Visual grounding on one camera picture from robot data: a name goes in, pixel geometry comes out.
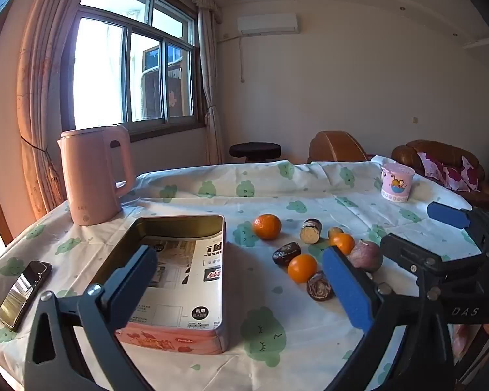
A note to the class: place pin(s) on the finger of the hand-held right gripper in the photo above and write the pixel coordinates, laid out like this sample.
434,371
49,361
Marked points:
448,214
407,250

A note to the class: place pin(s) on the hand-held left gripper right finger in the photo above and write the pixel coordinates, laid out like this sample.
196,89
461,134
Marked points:
346,285

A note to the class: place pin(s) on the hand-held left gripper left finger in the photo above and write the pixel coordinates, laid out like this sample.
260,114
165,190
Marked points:
130,281

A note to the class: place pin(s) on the striped dark stuffed date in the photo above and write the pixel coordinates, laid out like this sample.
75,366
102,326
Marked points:
318,287

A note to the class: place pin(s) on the purple passion fruit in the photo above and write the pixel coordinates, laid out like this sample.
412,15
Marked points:
366,256

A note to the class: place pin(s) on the small smooth orange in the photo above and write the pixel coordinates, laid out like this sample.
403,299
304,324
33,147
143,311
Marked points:
344,244

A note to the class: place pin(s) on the small yellow round fruit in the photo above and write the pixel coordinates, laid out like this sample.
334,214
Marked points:
334,231

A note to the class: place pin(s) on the brown cut kiwi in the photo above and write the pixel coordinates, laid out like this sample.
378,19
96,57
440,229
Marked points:
311,231

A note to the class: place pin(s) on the pink metal tin box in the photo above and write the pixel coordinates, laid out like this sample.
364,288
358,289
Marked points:
167,338

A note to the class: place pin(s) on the glossy dark stuffed date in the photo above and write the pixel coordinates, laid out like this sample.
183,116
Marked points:
286,253

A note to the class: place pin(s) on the rough-skinned mandarin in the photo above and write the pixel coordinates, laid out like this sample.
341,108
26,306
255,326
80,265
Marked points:
267,227

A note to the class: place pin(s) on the pink cartoon cup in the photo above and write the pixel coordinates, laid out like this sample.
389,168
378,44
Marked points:
397,183

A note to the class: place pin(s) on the brown leather sofa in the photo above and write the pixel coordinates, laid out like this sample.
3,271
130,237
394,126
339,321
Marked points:
423,146

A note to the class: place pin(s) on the black smartphone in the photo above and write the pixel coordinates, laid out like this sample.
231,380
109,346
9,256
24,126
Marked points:
22,293

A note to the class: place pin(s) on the pink electric kettle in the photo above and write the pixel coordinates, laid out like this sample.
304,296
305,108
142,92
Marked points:
89,179

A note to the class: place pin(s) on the white tablecloth green print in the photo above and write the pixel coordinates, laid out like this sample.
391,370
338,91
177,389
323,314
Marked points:
269,195

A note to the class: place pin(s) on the brown leather armchair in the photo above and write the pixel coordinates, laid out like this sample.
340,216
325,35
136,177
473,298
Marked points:
336,146

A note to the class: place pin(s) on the black round stool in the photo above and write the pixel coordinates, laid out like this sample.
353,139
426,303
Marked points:
254,150

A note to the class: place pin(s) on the beige patterned curtain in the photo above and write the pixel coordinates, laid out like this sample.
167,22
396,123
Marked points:
210,89
36,89

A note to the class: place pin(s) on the sliding glass window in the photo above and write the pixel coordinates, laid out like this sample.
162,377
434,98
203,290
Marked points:
102,69

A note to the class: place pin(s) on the white air conditioner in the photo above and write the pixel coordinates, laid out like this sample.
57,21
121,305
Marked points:
267,23

